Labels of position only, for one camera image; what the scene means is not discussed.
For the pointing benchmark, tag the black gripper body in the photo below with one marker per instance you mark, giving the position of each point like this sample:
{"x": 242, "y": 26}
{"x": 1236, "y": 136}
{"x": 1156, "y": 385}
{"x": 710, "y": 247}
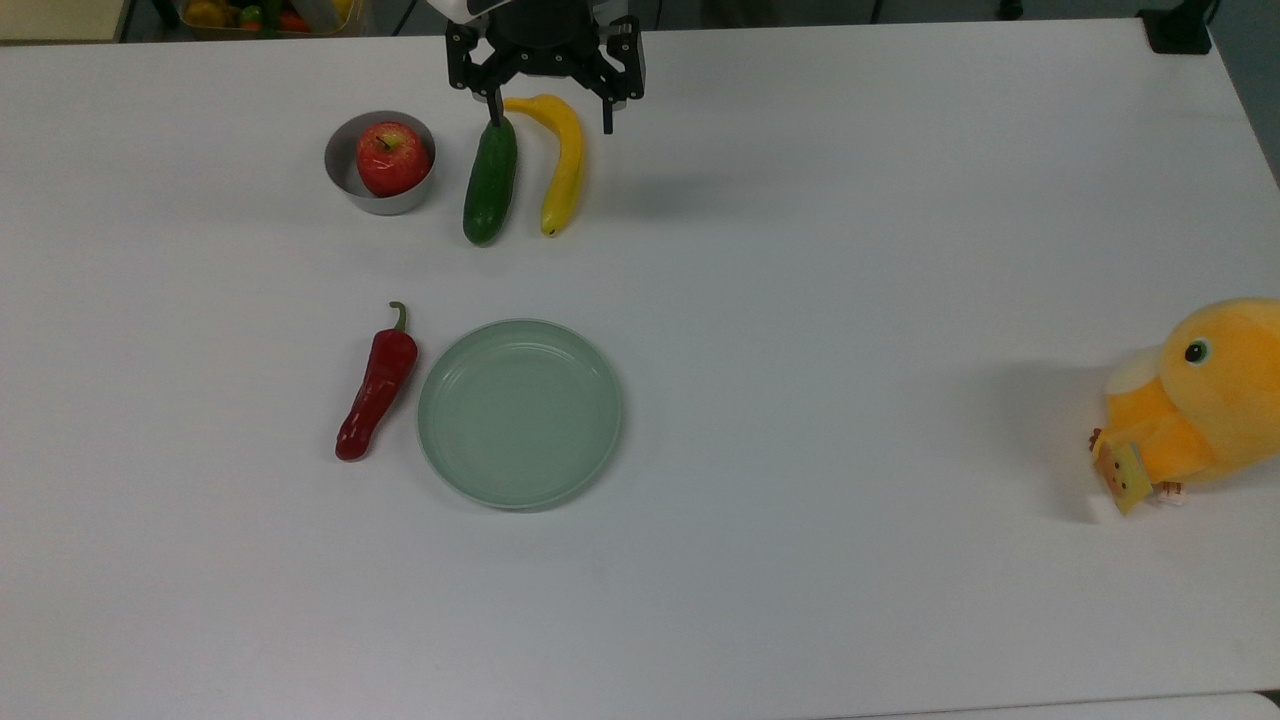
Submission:
{"x": 545, "y": 40}

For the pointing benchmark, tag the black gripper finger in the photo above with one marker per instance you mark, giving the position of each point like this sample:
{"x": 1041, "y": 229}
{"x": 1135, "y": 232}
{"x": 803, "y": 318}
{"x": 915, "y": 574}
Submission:
{"x": 626, "y": 70}
{"x": 462, "y": 65}

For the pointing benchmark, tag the red apple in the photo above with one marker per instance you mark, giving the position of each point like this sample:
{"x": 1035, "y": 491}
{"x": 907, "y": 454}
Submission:
{"x": 392, "y": 158}

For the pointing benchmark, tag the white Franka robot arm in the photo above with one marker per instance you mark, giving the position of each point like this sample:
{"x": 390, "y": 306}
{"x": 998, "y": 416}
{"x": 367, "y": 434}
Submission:
{"x": 455, "y": 8}

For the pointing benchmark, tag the yellow banana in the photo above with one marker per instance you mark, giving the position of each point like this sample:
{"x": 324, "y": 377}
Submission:
{"x": 566, "y": 160}

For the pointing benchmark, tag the green cucumber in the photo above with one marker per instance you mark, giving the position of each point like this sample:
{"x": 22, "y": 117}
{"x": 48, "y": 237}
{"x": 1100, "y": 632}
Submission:
{"x": 490, "y": 185}

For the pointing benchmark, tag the grey metal bowl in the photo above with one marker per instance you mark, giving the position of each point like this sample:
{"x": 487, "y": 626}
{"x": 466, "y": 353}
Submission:
{"x": 345, "y": 160}

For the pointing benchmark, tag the basket of toy fruit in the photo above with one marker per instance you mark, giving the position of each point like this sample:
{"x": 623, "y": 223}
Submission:
{"x": 265, "y": 15}

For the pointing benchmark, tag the red chili pepper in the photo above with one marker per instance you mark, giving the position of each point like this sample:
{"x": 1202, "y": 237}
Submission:
{"x": 378, "y": 390}

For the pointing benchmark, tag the pale green round plate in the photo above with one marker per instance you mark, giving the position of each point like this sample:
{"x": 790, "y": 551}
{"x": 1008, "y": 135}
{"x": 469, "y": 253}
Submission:
{"x": 520, "y": 414}

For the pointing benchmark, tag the orange plush duck toy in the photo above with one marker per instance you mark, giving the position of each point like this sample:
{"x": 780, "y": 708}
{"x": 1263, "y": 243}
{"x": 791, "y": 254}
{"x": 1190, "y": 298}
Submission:
{"x": 1215, "y": 390}

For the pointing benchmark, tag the black camera stand pole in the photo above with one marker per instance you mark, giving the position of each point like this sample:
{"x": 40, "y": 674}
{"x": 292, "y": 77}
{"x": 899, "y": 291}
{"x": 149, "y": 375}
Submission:
{"x": 1180, "y": 28}

